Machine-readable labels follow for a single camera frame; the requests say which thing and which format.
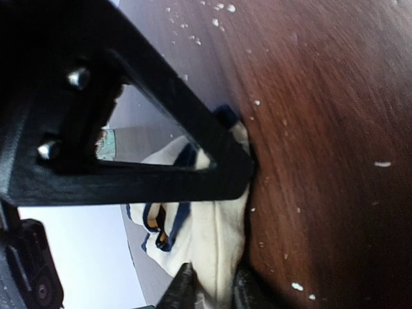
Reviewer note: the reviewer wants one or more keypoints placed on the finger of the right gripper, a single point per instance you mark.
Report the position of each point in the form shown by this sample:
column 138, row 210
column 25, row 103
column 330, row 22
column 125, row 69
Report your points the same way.
column 68, row 70

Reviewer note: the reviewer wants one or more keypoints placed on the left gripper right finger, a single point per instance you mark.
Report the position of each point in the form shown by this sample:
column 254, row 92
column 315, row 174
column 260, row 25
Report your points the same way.
column 246, row 291

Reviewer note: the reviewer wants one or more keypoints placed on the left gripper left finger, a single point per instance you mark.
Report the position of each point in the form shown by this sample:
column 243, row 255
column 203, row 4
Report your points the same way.
column 181, row 293

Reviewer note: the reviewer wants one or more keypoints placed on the cream underwear navy trim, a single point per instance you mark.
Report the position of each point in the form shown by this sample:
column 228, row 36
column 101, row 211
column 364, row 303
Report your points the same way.
column 208, row 234

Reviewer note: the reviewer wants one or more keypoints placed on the white patterned ceramic mug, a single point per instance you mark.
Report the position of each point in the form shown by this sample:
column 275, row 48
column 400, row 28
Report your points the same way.
column 106, row 145

